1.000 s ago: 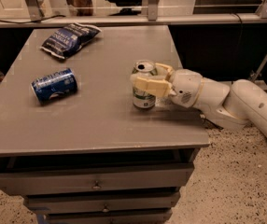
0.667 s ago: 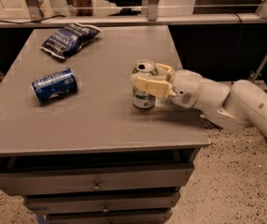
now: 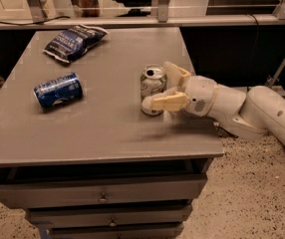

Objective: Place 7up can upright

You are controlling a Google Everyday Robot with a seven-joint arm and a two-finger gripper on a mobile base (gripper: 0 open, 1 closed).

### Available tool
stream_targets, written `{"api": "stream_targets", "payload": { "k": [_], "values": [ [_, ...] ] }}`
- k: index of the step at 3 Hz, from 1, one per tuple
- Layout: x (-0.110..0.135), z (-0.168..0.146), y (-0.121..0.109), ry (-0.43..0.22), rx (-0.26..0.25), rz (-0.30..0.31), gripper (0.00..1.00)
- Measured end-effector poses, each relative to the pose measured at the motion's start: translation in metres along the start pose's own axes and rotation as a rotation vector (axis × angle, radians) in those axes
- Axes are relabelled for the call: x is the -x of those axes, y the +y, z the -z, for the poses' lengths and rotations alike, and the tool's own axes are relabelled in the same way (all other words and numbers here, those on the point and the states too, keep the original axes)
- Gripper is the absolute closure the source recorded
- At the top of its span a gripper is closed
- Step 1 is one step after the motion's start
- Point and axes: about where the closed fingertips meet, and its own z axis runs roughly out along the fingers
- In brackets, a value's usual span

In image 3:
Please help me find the blue pepsi can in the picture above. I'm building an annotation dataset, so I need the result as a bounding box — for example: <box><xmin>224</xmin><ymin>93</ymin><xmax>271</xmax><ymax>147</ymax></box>
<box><xmin>33</xmin><ymin>73</ymin><xmax>83</xmax><ymax>111</ymax></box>

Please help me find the grey drawer cabinet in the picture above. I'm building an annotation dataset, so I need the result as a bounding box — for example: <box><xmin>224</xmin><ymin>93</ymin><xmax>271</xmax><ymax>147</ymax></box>
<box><xmin>0</xmin><ymin>28</ymin><xmax>222</xmax><ymax>239</ymax></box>

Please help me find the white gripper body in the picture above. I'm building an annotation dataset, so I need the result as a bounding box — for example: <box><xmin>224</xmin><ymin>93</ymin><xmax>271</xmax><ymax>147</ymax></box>
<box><xmin>184</xmin><ymin>76</ymin><xmax>217</xmax><ymax>117</ymax></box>

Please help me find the white green 7up can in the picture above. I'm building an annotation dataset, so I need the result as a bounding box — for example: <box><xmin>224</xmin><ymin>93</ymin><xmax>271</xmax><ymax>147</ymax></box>
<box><xmin>141</xmin><ymin>64</ymin><xmax>167</xmax><ymax>102</ymax></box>

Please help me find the grey metal frame rail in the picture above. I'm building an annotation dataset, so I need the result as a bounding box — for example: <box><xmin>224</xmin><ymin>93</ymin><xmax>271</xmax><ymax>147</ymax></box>
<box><xmin>0</xmin><ymin>0</ymin><xmax>285</xmax><ymax>30</ymax></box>

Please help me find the person leg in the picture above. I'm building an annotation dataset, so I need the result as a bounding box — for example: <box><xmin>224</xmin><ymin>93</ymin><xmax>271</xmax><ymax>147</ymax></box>
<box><xmin>79</xmin><ymin>0</ymin><xmax>100</xmax><ymax>17</ymax></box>

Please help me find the blue chip bag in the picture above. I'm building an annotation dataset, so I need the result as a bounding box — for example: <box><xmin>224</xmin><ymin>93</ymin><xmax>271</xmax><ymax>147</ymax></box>
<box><xmin>43</xmin><ymin>25</ymin><xmax>109</xmax><ymax>64</ymax></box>

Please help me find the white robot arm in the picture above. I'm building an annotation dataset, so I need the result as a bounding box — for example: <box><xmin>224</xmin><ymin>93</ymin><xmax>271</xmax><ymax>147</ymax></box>
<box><xmin>141</xmin><ymin>62</ymin><xmax>285</xmax><ymax>146</ymax></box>

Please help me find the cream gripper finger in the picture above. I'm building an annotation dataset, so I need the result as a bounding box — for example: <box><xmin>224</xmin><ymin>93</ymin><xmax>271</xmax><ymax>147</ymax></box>
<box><xmin>142</xmin><ymin>87</ymin><xmax>189</xmax><ymax>112</ymax></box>
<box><xmin>163</xmin><ymin>62</ymin><xmax>191</xmax><ymax>91</ymax></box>

